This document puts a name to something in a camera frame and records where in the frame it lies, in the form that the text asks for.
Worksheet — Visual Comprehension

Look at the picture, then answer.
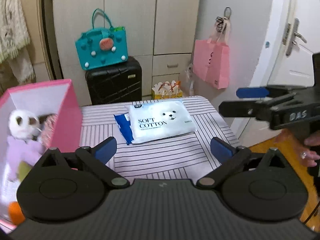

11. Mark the blue wet wipes pack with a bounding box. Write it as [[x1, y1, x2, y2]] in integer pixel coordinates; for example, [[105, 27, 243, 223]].
[[114, 113, 133, 145]]

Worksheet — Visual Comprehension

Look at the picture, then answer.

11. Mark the pink floral cloth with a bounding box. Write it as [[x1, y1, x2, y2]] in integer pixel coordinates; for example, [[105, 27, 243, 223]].
[[41, 114, 57, 148]]

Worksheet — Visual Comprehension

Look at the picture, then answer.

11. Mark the white soft cotton tissue pack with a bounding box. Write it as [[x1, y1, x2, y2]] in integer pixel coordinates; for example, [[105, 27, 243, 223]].
[[129, 100, 197, 144]]

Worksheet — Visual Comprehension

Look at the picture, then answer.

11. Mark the green egg-shaped plush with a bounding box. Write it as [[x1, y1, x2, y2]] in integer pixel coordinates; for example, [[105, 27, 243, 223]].
[[17, 161, 33, 182]]

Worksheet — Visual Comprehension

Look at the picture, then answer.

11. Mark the purple plush toy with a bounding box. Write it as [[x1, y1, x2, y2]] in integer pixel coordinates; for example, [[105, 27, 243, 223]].
[[6, 136, 44, 181]]

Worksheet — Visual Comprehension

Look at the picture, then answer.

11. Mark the white brown plush ball toy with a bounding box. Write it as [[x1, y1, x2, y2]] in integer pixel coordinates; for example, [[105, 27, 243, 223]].
[[8, 109, 41, 140]]

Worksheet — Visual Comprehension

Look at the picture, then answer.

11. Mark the orange plush ball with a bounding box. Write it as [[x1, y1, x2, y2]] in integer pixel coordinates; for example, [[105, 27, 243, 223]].
[[8, 202, 25, 225]]

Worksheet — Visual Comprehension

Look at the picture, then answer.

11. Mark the person's right hand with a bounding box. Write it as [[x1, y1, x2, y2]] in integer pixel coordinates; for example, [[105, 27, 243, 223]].
[[275, 129, 319, 167]]

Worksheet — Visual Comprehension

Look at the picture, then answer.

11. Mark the white door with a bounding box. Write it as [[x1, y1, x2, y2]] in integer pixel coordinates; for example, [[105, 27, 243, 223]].
[[268, 0, 319, 87]]

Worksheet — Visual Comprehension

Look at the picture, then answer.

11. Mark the striped table cloth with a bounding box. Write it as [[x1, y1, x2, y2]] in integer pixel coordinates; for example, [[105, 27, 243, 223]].
[[80, 96, 240, 181]]

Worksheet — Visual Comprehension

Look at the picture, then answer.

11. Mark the pink hanging shopping bag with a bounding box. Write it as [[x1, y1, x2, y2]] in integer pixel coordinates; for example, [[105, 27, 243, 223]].
[[193, 17, 231, 89]]

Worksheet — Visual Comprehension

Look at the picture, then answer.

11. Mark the pink cardboard storage box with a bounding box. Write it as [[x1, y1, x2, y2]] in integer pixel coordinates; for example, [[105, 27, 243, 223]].
[[1, 79, 82, 232]]

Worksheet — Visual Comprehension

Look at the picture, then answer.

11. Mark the black suitcase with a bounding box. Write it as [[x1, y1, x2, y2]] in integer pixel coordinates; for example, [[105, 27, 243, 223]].
[[85, 56, 142, 105]]

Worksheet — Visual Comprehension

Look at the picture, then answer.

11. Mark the teal felt handbag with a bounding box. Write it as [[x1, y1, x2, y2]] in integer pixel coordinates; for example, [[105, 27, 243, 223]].
[[75, 8, 129, 70]]

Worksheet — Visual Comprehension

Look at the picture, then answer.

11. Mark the beige three-door wardrobe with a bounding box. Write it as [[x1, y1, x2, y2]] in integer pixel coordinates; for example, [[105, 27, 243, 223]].
[[51, 0, 202, 106]]

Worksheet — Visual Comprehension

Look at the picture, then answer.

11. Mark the cream fluffy cardigan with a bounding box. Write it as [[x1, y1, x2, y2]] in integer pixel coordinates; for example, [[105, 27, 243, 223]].
[[1, 0, 36, 85]]

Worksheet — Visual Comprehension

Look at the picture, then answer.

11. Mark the silver door handle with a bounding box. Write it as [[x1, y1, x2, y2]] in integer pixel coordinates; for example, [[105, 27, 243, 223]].
[[286, 18, 307, 57]]

